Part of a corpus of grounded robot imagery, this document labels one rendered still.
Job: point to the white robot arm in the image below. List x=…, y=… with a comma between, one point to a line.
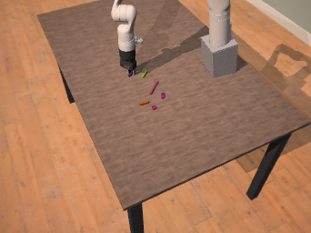
x=219, y=21

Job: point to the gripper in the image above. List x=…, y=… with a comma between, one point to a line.
x=127, y=54

